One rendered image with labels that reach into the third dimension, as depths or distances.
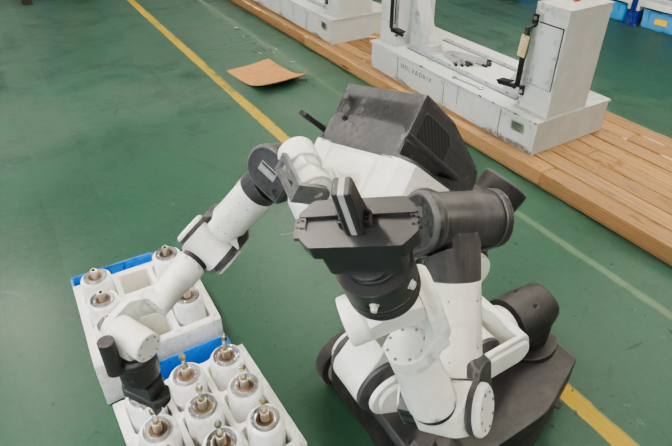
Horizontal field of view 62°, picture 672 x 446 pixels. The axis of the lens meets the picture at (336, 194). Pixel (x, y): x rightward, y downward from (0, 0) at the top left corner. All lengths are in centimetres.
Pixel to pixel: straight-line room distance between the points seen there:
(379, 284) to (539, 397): 120
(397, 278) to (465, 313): 30
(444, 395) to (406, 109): 47
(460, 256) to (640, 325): 153
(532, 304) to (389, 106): 90
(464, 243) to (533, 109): 220
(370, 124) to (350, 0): 339
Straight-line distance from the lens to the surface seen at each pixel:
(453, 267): 85
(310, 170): 90
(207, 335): 189
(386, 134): 98
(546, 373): 181
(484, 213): 87
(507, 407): 170
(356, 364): 136
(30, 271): 256
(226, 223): 126
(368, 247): 52
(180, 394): 164
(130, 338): 126
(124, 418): 170
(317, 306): 211
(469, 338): 88
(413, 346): 76
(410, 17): 379
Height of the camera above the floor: 151
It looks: 34 degrees down
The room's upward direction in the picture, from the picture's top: straight up
